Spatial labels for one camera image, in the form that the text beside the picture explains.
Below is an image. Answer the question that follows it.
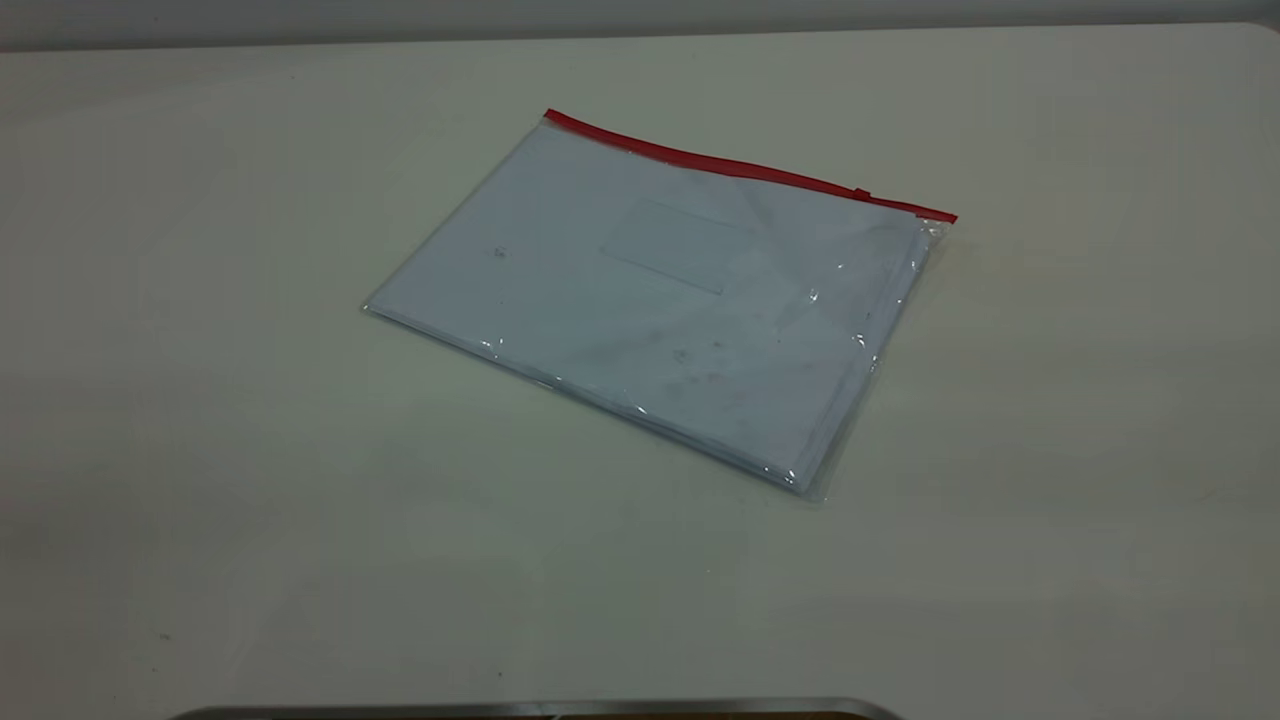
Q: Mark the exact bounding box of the clear zip bag red zipper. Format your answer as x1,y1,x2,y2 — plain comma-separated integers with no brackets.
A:
361,107,960,504

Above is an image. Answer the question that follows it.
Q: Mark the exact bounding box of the silver metal rim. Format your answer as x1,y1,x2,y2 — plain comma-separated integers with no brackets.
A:
168,697,907,720

